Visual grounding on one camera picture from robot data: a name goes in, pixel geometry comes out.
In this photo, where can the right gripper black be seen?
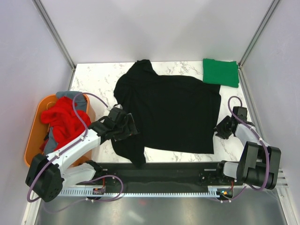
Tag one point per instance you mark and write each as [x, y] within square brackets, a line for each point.
[221, 133]

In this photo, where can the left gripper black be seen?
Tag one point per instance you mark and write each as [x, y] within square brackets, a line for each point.
[130, 130]

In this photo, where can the black t shirt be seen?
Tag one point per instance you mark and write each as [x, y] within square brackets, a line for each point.
[171, 112]

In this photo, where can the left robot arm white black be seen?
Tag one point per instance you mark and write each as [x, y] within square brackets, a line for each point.
[49, 174]

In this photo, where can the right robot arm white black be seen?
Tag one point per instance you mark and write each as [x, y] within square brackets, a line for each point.
[259, 163]

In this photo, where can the folded green t shirt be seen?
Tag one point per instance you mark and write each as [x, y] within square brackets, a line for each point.
[220, 72]

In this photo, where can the grey t shirt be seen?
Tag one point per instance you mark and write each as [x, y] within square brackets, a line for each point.
[77, 98]

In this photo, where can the red t shirt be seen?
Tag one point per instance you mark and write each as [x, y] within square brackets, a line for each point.
[63, 122]

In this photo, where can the orange plastic basket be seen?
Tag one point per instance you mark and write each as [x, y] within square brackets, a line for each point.
[39, 130]

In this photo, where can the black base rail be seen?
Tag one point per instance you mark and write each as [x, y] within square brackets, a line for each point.
[160, 177]

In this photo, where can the right aluminium frame post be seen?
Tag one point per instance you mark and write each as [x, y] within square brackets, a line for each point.
[263, 24]

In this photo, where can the aluminium frame post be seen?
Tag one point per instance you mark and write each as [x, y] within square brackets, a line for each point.
[263, 24]
[53, 31]

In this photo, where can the white slotted cable duct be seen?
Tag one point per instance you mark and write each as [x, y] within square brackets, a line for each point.
[90, 191]

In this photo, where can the left aluminium frame post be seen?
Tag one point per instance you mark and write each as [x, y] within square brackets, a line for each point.
[53, 31]

